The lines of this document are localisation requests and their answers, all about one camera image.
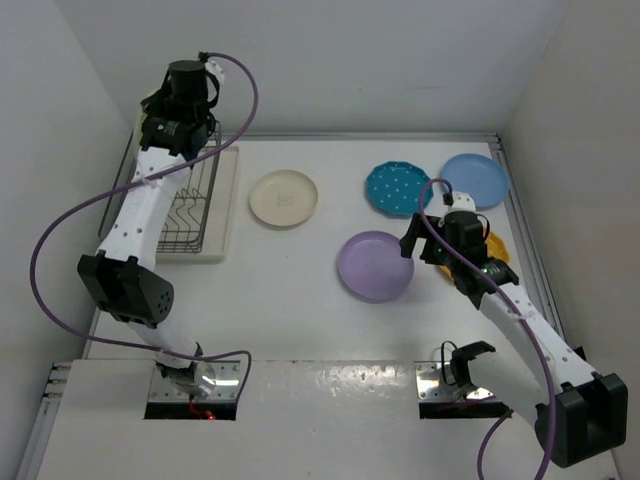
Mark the yellow polka dot plate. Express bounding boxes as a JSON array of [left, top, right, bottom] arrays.
[[439, 232, 510, 283]]

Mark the purple bear plate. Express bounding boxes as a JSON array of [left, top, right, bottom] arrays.
[[337, 230, 415, 303]]

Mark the teal polka dot plate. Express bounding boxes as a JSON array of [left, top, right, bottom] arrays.
[[365, 161, 433, 218]]

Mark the light blue plate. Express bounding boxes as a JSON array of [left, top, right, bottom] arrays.
[[440, 153, 510, 210]]

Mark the cream bear plate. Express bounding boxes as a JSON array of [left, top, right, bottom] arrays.
[[249, 170, 319, 228]]

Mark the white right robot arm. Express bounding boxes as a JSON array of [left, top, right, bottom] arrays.
[[400, 210, 629, 468]]

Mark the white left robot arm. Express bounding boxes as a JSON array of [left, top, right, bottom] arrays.
[[77, 58, 220, 392]]

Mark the cream drain tray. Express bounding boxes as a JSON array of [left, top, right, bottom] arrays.
[[156, 146, 239, 264]]

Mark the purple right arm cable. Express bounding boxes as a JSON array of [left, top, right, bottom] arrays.
[[418, 178, 559, 480]]

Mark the dark wire dish rack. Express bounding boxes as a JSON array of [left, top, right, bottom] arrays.
[[97, 120, 222, 255]]

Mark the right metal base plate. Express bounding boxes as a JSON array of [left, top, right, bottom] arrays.
[[414, 361, 495, 403]]

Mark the metal base plate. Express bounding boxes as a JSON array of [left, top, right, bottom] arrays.
[[414, 361, 495, 403], [148, 361, 241, 404]]

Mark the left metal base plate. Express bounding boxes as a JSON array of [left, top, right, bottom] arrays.
[[148, 361, 241, 404]]

